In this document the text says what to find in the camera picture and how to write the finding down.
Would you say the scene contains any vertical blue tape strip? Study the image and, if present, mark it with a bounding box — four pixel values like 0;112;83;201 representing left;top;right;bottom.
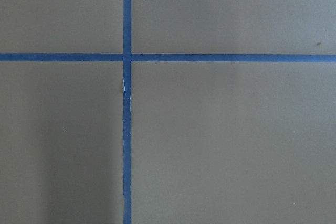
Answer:
123;0;131;224

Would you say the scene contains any horizontal blue tape strip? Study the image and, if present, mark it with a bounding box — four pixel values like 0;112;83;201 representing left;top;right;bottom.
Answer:
1;53;335;62

